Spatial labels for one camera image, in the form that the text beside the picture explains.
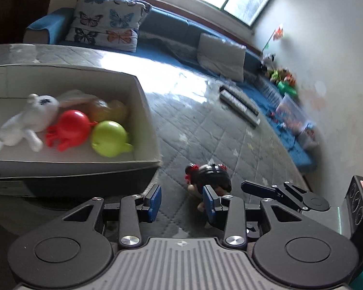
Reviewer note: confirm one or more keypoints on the green rubber pig toy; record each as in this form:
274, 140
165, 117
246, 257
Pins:
109, 139

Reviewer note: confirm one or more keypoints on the blue sofa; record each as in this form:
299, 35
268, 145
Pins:
166, 28

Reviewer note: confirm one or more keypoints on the black and white cow plush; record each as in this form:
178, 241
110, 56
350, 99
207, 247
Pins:
268, 62

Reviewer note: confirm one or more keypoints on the black cardboard box white inside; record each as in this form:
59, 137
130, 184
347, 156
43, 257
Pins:
78, 172

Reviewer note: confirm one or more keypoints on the small clear plastic container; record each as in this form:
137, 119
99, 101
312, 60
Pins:
308, 136

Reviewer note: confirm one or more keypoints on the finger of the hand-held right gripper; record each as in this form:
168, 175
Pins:
255, 188

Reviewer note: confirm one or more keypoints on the black-haired doll with red bows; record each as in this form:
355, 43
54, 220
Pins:
213, 175

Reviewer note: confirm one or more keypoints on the tan rubber animal toy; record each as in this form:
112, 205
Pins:
109, 110

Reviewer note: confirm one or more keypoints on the dark wooden door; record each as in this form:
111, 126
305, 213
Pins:
18, 6

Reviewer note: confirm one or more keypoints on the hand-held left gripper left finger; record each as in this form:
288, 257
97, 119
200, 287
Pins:
155, 203

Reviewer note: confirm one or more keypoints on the red rubber pig toy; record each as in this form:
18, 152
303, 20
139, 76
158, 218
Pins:
71, 127

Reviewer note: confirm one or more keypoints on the grey quilted glass-covered desktop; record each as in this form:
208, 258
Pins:
199, 127

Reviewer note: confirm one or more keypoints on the white rabbit plush toy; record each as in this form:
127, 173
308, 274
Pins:
27, 117

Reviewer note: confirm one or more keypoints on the clear plastic toy container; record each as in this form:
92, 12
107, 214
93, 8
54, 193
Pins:
290, 113

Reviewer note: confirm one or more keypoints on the flat butterfly print pillow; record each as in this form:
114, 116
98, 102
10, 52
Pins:
102, 39

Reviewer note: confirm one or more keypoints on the orange green wall decoration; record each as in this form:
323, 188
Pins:
276, 34

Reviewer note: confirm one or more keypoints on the grey remote control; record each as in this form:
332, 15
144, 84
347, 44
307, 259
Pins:
239, 111

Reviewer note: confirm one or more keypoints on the large butterfly print pillow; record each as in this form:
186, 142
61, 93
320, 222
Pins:
109, 13

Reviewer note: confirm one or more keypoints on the green plastic bowl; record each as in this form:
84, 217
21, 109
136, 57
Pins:
287, 88

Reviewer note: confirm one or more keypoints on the dark remote control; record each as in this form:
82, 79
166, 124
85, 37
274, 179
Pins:
239, 99

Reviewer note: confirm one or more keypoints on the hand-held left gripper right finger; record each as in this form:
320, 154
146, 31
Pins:
209, 203

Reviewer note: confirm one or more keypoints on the orange stuffed toy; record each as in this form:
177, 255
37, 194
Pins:
289, 78

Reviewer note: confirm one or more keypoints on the plain white pillow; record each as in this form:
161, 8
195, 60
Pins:
220, 56

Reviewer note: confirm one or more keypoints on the green yellow stuffed toy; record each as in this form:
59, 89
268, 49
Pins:
273, 75

